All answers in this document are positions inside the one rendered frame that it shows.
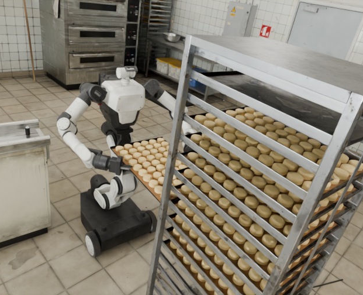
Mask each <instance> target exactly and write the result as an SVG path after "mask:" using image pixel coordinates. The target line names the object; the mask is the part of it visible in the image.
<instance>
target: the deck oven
mask: <svg viewBox="0 0 363 295"><path fill-rule="evenodd" d="M53 5H54V0H39V11H40V28H41V37H42V55H43V70H45V71H46V73H47V76H48V77H49V78H50V79H52V80H53V81H55V82H56V83H57V84H59V85H60V86H62V87H63V88H65V89H66V90H67V91H68V90H78V89H79V87H80V85H81V84H82V83H84V82H88V83H91V84H96V85H98V76H99V73H100V74H101V75H103V74H106V75H114V74H116V69H117V68H123V67H125V66H136V60H137V48H138V47H137V45H138V38H139V23H140V10H141V0H59V2H58V18H56V17H55V16H54V10H53Z"/></svg>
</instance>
